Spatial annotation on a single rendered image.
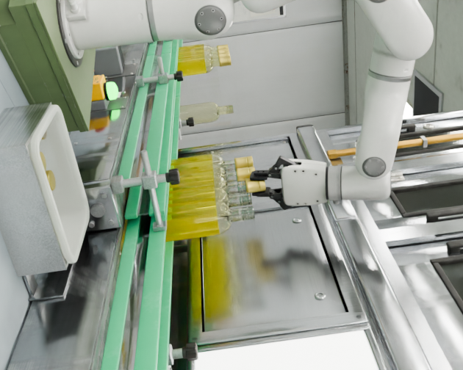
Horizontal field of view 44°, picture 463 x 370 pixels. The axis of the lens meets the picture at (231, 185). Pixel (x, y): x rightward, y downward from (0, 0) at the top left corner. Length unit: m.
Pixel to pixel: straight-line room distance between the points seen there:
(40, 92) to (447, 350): 0.88
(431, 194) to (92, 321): 0.98
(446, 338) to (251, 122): 6.51
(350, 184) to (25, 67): 0.69
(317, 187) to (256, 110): 6.22
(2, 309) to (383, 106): 0.76
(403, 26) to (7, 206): 0.71
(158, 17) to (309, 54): 6.28
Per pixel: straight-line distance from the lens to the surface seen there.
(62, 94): 1.12
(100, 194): 1.08
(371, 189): 1.25
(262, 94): 7.40
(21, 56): 1.07
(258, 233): 1.36
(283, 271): 1.24
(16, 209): 0.90
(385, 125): 1.15
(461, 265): 1.34
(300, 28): 7.23
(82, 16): 1.11
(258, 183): 1.29
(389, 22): 1.06
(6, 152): 0.86
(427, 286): 1.27
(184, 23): 1.09
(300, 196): 1.28
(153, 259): 1.04
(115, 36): 1.11
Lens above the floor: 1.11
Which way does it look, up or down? level
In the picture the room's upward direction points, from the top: 82 degrees clockwise
